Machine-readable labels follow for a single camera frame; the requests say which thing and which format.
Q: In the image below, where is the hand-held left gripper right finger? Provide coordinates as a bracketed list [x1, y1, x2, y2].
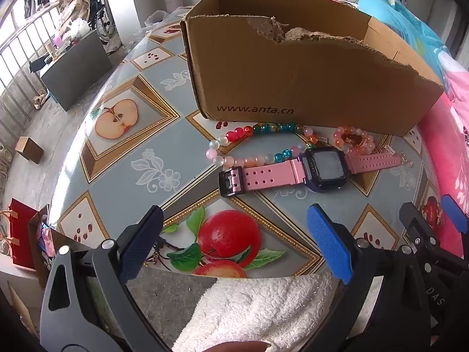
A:
[307, 203, 433, 352]

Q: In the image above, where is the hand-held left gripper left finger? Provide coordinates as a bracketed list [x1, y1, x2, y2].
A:
[40, 205, 167, 352]

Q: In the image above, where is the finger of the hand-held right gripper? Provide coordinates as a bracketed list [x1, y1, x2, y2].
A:
[441, 194, 469, 259]
[399, 202, 444, 265]

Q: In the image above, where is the pink strap watch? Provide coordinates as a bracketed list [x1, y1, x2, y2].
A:
[219, 147, 402, 196]

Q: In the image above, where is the pink orange bead bracelet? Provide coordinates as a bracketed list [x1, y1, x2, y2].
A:
[333, 126, 375, 155]

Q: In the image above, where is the multicoloured bead bracelet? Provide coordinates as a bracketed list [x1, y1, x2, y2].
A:
[206, 123, 319, 169]

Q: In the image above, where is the torn cardboard box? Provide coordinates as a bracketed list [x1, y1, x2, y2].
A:
[180, 0, 446, 136]

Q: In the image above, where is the person's left hand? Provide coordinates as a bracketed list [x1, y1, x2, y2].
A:
[205, 341, 272, 352]

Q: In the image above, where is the brown paper bag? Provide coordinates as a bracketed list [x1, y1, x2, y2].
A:
[28, 205, 61, 290]

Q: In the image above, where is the red paper bag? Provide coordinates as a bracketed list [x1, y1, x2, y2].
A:
[0, 198, 37, 270]

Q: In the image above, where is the small brown cardboard box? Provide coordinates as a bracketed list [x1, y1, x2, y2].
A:
[15, 136, 45, 164]

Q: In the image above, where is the pair of beige shoes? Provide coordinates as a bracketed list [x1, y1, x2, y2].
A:
[33, 88, 50, 109]

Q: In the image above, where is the grey cabinet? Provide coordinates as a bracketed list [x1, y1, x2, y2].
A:
[40, 28, 113, 112]

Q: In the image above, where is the blue quilt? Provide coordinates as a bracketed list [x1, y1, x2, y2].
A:
[357, 0, 457, 81]

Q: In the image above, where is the metal railing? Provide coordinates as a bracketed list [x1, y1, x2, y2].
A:
[0, 0, 74, 143]

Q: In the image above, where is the wheelchair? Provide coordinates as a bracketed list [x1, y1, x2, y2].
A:
[89, 0, 116, 43]

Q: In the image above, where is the white plastic bag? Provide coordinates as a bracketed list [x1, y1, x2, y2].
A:
[141, 9, 171, 30]

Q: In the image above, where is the pile of beige clothes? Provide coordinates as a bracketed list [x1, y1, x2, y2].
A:
[60, 0, 99, 33]

